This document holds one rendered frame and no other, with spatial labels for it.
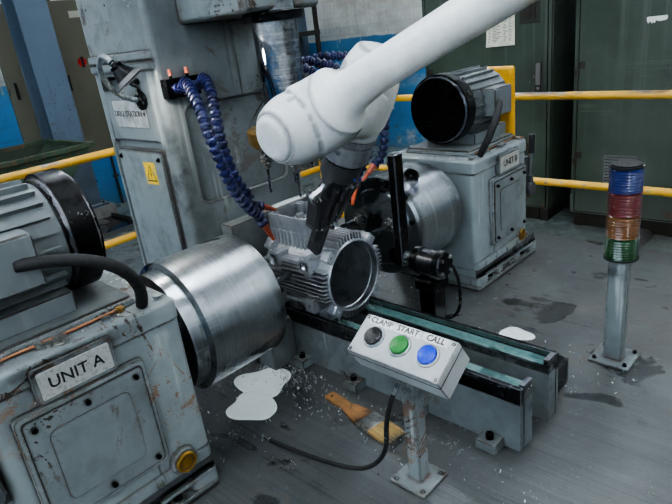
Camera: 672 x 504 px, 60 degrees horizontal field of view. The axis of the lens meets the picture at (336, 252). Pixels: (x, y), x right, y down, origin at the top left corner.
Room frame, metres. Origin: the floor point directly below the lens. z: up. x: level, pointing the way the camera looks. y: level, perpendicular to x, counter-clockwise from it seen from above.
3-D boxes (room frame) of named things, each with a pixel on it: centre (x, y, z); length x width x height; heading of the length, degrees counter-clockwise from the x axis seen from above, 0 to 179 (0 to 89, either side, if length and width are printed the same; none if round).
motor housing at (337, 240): (1.21, 0.04, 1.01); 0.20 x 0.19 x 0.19; 44
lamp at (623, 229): (1.03, -0.55, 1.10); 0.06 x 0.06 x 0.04
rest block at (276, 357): (1.18, 0.17, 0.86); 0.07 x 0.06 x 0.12; 134
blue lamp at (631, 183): (1.03, -0.55, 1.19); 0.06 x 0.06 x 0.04
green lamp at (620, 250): (1.03, -0.55, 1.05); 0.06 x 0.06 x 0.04
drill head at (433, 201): (1.44, -0.20, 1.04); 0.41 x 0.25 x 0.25; 134
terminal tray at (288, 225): (1.24, 0.06, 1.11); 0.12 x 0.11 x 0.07; 44
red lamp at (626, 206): (1.03, -0.55, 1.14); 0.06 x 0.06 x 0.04
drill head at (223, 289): (0.96, 0.29, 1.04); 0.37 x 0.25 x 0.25; 134
